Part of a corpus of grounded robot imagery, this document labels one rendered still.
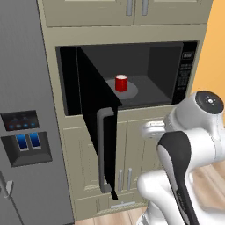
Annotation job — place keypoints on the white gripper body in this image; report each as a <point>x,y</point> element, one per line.
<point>153,129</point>

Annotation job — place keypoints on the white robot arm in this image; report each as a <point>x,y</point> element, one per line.
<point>202,146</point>

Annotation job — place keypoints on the grey microwave turntable plate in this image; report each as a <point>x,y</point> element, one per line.
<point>132,89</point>

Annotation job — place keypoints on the red mug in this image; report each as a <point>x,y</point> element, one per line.
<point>121,83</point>

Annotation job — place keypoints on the black microwave door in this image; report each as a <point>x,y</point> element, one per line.
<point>93,117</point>

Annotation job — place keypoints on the black microwave oven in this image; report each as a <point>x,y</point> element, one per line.
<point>164,64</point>

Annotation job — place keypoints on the beige lower cupboard door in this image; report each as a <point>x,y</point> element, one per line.
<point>79,158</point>
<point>136,152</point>

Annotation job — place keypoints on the beige cupboard door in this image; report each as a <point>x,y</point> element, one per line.
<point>79,158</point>
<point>136,152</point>
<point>88,11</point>
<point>175,11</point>

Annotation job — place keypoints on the beige drawer front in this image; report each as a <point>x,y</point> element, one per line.
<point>88,208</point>

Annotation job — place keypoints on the beige upper cupboard door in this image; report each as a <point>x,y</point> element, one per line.
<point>175,11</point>
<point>88,11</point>

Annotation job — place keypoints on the grey fridge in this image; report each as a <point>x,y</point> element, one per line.
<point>29,73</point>

